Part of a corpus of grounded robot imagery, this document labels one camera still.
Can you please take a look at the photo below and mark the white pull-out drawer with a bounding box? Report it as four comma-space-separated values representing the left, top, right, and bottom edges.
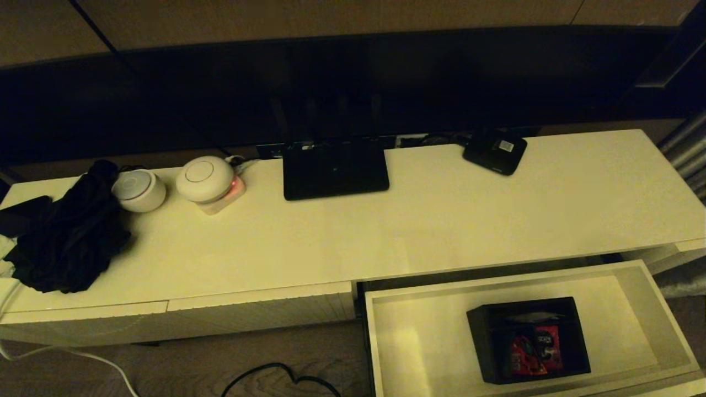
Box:
361, 259, 706, 397

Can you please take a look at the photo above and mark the black compartment organizer box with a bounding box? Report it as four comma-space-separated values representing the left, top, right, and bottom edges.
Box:
467, 297, 592, 385

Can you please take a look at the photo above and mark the white low cabinet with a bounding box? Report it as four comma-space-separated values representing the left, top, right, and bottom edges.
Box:
0, 129, 706, 348

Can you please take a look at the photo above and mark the black router with antennas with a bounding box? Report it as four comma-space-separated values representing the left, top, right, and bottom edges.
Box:
269, 94, 391, 201

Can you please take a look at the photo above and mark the black power strip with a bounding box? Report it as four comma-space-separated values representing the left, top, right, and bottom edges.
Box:
256, 135, 422, 160

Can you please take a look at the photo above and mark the white base with red light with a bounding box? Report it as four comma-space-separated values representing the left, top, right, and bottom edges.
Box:
194, 176, 247, 216

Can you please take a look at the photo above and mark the white ribbed cabinet front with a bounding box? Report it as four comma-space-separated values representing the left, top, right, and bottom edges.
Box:
0, 301, 169, 347
167, 281, 356, 338

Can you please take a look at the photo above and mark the small black set-top box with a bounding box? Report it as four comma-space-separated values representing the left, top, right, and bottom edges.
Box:
462, 128, 528, 176

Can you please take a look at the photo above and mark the large white dome device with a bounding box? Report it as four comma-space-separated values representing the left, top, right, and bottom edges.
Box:
175, 156, 236, 203

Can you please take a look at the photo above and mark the large black television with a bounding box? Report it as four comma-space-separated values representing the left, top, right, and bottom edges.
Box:
0, 25, 706, 166

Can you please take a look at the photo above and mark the small white round device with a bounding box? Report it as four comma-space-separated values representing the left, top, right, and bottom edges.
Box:
111, 169, 167, 213

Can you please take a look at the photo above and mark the white sachet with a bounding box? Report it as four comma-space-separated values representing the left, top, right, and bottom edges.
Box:
505, 311, 566, 324

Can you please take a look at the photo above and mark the red Nescafe coffee sachet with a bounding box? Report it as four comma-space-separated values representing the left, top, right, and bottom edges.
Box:
532, 325, 565, 373

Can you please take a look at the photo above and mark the black cloth pile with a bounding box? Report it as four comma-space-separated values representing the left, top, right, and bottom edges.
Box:
3, 159, 133, 294

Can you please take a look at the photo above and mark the grey pleated curtain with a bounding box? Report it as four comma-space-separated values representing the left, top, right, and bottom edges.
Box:
654, 110, 706, 301

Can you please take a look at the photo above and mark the black floor cable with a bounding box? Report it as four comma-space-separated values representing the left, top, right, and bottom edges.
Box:
221, 361, 343, 397

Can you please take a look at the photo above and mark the thick white cable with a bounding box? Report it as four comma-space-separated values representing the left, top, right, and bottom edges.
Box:
0, 277, 140, 397

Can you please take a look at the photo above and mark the dark metal frame bar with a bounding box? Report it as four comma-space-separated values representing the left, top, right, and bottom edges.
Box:
634, 0, 706, 89

